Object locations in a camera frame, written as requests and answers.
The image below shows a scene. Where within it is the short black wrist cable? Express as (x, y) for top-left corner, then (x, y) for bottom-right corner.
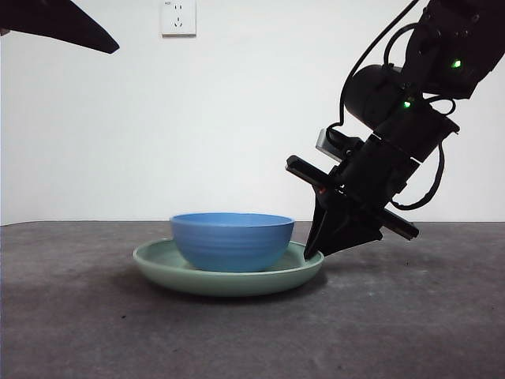
(390, 144), (447, 209)

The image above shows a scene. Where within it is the blue ribbed bowl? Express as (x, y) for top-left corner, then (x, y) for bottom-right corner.
(170, 212), (295, 272)

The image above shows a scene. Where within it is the white wall socket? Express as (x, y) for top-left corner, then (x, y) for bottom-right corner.
(160, 0), (197, 39)

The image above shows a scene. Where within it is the pale grey camera box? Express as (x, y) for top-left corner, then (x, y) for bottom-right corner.
(315, 127), (344, 163)

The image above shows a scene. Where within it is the green round plate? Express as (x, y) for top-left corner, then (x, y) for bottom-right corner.
(132, 238), (325, 298)

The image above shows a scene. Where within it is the long black right arm cable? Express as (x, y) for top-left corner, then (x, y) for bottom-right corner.
(327, 0), (419, 129)

